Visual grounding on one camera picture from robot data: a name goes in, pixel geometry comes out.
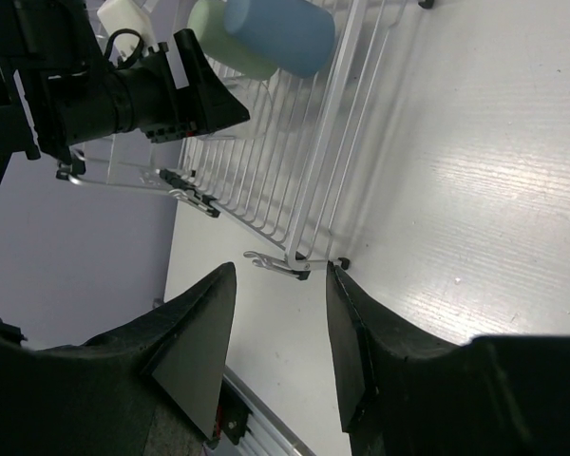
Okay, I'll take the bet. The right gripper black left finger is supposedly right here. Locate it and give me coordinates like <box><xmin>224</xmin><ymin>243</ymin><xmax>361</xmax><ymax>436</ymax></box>
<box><xmin>80</xmin><ymin>262</ymin><xmax>237</xmax><ymax>449</ymax></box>

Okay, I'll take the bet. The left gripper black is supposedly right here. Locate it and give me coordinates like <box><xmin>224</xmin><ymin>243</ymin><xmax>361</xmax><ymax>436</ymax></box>
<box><xmin>56</xmin><ymin>28</ymin><xmax>229</xmax><ymax>145</ymax></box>

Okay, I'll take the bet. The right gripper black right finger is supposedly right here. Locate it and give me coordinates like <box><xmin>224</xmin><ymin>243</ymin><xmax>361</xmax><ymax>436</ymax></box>
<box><xmin>326</xmin><ymin>263</ymin><xmax>456</xmax><ymax>432</ymax></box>

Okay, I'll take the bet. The light green cup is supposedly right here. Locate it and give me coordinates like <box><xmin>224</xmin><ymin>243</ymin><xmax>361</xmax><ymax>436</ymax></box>
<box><xmin>187</xmin><ymin>0</ymin><xmax>277</xmax><ymax>81</ymax></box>

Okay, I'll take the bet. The blue cup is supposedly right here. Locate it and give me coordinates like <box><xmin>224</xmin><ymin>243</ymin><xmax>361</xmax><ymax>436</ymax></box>
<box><xmin>223</xmin><ymin>0</ymin><xmax>335</xmax><ymax>78</ymax></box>

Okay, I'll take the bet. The clear glass cup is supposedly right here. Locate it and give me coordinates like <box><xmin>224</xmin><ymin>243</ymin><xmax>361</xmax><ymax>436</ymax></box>
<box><xmin>199</xmin><ymin>76</ymin><xmax>273</xmax><ymax>142</ymax></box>

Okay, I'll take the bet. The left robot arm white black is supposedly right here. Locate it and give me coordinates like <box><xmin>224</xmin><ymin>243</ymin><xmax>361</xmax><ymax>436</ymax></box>
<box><xmin>0</xmin><ymin>1</ymin><xmax>250</xmax><ymax>184</ymax></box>

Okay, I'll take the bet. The silver wire dish rack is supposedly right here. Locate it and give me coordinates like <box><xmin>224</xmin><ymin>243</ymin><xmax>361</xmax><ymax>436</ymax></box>
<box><xmin>58</xmin><ymin>1</ymin><xmax>431</xmax><ymax>280</ymax></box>

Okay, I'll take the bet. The aluminium rail frame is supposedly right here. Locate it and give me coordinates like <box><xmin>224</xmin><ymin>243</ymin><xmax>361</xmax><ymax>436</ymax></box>
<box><xmin>214</xmin><ymin>367</ymin><xmax>315</xmax><ymax>455</ymax></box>

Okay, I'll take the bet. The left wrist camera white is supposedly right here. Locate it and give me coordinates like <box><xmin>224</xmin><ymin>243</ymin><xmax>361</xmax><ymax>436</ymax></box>
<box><xmin>97</xmin><ymin>0</ymin><xmax>155</xmax><ymax>41</ymax></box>

